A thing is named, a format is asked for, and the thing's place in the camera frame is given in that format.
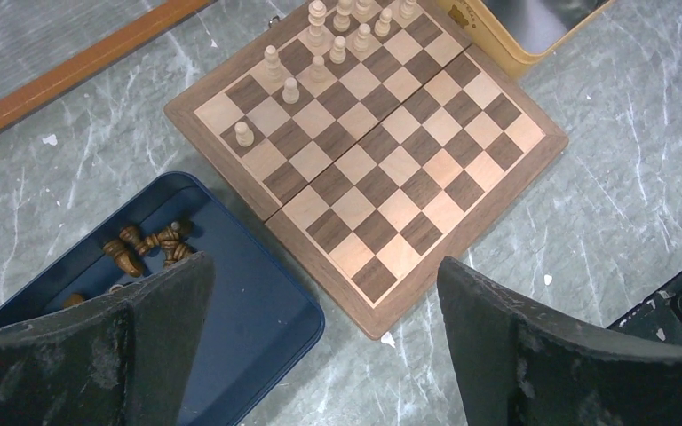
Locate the light bishop on board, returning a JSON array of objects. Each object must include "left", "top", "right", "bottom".
[{"left": 333, "top": 0, "right": 353, "bottom": 32}]

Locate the light rook on board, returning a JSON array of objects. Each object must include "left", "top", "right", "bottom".
[{"left": 399, "top": 0, "right": 417, "bottom": 20}]

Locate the gold metal tin tray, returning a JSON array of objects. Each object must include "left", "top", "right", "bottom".
[{"left": 437, "top": 0, "right": 610, "bottom": 80}]

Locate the light queen chess piece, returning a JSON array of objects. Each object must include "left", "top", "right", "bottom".
[{"left": 307, "top": 0, "right": 327, "bottom": 46}]

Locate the dark chess pieces pile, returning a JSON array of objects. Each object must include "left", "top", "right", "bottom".
[{"left": 61, "top": 219, "right": 196, "bottom": 310}]

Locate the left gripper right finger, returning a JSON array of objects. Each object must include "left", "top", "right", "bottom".
[{"left": 437, "top": 256, "right": 682, "bottom": 425}]

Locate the wooden two-tier shelf rack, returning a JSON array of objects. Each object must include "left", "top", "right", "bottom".
[{"left": 0, "top": 0, "right": 211, "bottom": 133}]

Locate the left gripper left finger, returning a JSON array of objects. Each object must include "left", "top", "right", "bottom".
[{"left": 0, "top": 253, "right": 215, "bottom": 425}]

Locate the wooden chess board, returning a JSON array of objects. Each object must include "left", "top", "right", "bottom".
[{"left": 165, "top": 1, "right": 568, "bottom": 339}]

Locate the blue metal tin tray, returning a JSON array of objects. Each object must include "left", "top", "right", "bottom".
[{"left": 0, "top": 172, "right": 325, "bottom": 425}]

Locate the light pawn on board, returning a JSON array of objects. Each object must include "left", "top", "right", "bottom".
[
  {"left": 329, "top": 35, "right": 346, "bottom": 65},
  {"left": 282, "top": 77, "right": 300, "bottom": 105},
  {"left": 309, "top": 55, "right": 328, "bottom": 83},
  {"left": 234, "top": 121, "right": 255, "bottom": 147},
  {"left": 353, "top": 23, "right": 371, "bottom": 53},
  {"left": 374, "top": 7, "right": 393, "bottom": 37}
]

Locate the light knight on board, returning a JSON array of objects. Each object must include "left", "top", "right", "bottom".
[{"left": 354, "top": 0, "right": 372, "bottom": 17}]

